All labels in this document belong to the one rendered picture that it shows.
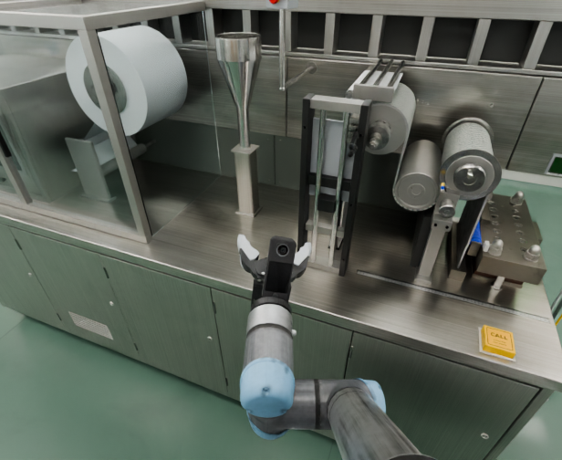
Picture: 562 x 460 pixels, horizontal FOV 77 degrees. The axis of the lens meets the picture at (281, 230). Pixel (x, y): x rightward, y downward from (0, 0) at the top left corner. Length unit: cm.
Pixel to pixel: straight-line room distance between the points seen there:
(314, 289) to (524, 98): 86
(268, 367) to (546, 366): 79
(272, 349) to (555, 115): 114
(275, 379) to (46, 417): 175
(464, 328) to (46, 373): 198
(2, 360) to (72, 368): 40
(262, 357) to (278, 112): 110
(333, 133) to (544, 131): 71
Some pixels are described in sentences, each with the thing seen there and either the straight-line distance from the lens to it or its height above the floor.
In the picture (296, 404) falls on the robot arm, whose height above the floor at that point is 115.
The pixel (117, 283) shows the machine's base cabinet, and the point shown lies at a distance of 158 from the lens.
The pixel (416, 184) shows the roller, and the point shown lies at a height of 120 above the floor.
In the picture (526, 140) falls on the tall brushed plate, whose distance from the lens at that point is 141.
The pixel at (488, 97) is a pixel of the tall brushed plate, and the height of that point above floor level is 137.
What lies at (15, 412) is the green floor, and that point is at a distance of 227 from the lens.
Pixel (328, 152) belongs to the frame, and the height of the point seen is 130.
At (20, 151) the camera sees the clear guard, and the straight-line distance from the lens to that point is 158.
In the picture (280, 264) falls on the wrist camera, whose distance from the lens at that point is 61.
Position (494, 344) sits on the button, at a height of 92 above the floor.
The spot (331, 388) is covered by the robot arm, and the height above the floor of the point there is 115.
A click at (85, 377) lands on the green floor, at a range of 222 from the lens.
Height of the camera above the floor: 169
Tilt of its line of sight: 36 degrees down
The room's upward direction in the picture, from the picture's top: straight up
